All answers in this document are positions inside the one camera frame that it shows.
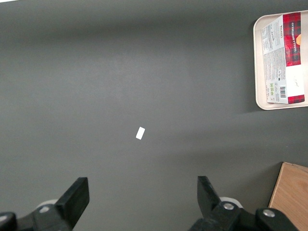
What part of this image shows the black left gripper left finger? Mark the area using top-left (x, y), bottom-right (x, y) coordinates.
top-left (0, 177), bottom-right (90, 231)

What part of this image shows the small white sticker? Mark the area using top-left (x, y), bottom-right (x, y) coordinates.
top-left (135, 127), bottom-right (146, 140)

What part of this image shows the beige plastic tray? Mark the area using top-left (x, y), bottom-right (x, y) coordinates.
top-left (252, 10), bottom-right (308, 111)

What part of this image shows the red tartan shortbread box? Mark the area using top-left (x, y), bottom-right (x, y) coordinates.
top-left (261, 11), bottom-right (306, 105)

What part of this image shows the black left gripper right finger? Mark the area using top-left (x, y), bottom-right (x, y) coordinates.
top-left (189, 176), bottom-right (298, 231)

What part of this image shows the wooden drawer cabinet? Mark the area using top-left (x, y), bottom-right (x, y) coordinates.
top-left (268, 162), bottom-right (308, 231)

